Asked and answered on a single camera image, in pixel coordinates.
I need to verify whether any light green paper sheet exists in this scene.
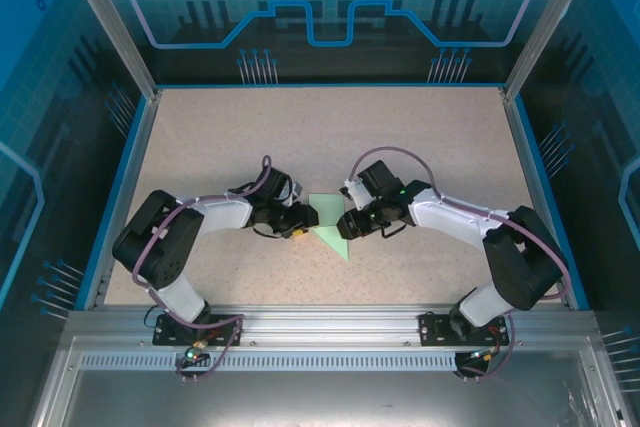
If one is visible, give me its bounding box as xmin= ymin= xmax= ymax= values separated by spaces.
xmin=308 ymin=192 xmax=352 ymax=263

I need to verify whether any sheet metal tray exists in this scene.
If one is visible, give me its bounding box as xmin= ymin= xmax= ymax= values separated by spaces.
xmin=29 ymin=336 xmax=624 ymax=427

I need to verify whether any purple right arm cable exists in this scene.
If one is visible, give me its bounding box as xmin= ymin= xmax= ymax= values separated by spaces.
xmin=347 ymin=145 xmax=571 ymax=382

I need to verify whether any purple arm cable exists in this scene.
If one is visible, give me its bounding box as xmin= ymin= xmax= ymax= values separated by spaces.
xmin=130 ymin=154 xmax=274 ymax=384
xmin=347 ymin=145 xmax=571 ymax=382

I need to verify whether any aluminium mounting rail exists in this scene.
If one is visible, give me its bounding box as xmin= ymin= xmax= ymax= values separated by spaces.
xmin=64 ymin=304 xmax=599 ymax=348

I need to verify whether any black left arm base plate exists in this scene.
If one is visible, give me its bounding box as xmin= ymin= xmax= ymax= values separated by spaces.
xmin=152 ymin=313 xmax=247 ymax=348

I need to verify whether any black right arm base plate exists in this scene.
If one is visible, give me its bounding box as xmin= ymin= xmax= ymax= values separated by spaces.
xmin=418 ymin=311 xmax=511 ymax=348

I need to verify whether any slotted grey cable duct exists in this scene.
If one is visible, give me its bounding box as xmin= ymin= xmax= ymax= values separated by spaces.
xmin=79 ymin=352 xmax=464 ymax=373

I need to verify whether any brass cable connector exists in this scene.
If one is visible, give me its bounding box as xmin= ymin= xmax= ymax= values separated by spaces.
xmin=183 ymin=339 xmax=210 ymax=364
xmin=467 ymin=344 xmax=502 ymax=364

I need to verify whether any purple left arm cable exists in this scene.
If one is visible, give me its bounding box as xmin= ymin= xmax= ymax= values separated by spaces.
xmin=130 ymin=154 xmax=274 ymax=384

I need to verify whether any aluminium frame post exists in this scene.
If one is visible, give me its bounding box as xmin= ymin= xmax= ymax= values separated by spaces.
xmin=503 ymin=0 xmax=604 ymax=101
xmin=54 ymin=0 xmax=162 ymax=101

